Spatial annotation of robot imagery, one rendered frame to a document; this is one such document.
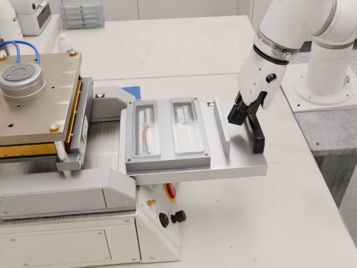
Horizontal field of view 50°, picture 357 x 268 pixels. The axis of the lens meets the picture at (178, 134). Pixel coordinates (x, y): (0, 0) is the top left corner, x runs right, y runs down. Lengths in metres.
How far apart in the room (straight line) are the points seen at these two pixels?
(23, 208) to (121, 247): 0.21
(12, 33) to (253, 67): 1.13
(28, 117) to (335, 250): 0.70
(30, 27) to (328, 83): 1.15
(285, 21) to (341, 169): 1.00
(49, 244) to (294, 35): 0.61
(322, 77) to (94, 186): 0.85
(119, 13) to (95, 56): 1.76
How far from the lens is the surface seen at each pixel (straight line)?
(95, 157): 0.86
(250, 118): 0.82
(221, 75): 1.44
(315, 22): 0.71
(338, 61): 1.28
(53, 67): 0.83
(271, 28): 0.70
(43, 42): 1.67
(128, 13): 3.34
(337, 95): 1.36
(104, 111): 0.93
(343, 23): 0.73
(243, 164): 0.77
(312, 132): 1.23
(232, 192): 1.01
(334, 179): 1.64
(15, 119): 0.71
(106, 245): 0.83
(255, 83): 0.73
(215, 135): 0.83
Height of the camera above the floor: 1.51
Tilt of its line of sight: 41 degrees down
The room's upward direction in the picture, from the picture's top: 2 degrees counter-clockwise
